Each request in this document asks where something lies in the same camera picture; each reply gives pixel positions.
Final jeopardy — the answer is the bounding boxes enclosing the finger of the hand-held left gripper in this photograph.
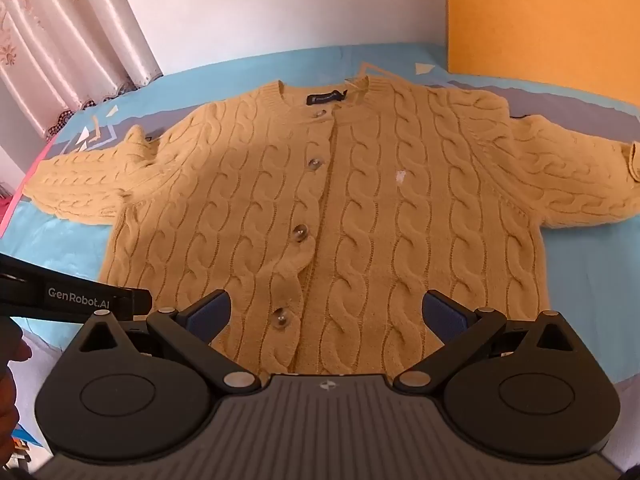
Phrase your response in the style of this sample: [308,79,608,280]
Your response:
[127,287,154,320]

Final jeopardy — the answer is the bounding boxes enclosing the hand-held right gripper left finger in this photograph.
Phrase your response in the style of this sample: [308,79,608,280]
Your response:
[75,289,261,394]

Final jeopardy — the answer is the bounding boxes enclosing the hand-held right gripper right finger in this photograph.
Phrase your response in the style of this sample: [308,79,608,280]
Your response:
[394,289,577,394]

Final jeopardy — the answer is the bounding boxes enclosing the tan cable-knit cardigan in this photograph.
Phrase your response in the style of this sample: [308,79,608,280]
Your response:
[22,74,640,377]

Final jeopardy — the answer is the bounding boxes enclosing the person's left hand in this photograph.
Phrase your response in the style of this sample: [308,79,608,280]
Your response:
[0,317,32,443]

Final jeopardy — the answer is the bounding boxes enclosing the blue and grey printed bedsheet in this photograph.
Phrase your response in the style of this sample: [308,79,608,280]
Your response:
[0,42,640,461]

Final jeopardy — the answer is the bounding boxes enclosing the white patterned curtain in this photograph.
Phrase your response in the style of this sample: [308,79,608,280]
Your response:
[0,0,164,142]

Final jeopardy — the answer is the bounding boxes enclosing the orange headboard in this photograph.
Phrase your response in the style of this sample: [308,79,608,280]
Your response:
[444,0,640,107]

